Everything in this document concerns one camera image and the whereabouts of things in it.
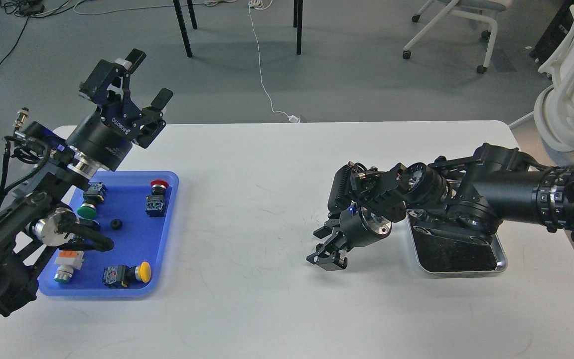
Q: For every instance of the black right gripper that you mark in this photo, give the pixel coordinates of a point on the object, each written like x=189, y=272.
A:
x=359, y=228

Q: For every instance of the green push button switch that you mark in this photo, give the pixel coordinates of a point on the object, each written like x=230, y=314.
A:
x=92, y=198

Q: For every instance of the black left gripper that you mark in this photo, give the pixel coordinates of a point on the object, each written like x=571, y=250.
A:
x=107, y=135

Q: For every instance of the silver metal tray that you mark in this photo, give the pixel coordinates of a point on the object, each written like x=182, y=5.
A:
x=449, y=255

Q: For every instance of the blue plastic tray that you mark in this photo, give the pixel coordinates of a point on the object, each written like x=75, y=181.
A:
x=141, y=238

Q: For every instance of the black selector switch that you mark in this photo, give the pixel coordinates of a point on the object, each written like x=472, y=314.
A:
x=83, y=240

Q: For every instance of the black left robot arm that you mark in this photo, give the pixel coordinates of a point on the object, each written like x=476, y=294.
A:
x=34, y=222

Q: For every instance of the yellow push button switch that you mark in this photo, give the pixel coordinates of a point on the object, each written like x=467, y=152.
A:
x=121, y=275

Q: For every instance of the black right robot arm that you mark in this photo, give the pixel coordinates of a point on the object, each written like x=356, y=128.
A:
x=455, y=204

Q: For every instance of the red push button switch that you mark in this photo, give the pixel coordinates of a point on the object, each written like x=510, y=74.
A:
x=156, y=202

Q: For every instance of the orange white button switch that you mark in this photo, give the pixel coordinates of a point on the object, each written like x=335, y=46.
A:
x=68, y=261

